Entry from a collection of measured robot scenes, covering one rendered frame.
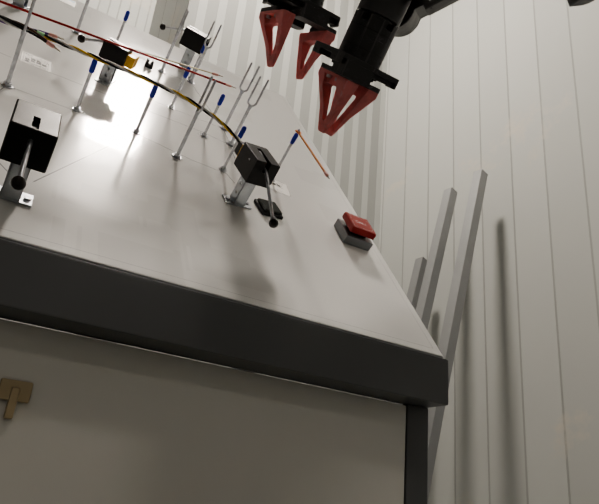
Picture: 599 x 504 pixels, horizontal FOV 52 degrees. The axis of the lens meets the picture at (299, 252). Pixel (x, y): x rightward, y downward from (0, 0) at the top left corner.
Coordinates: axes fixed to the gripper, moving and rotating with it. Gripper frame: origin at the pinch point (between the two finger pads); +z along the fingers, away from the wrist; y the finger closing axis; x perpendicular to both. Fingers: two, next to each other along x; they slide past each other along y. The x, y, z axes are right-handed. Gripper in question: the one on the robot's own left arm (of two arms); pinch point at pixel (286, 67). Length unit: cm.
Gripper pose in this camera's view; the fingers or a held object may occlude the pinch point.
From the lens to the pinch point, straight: 93.9
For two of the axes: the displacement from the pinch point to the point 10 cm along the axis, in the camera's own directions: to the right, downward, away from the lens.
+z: -2.6, 9.6, 0.9
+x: 5.8, 2.3, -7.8
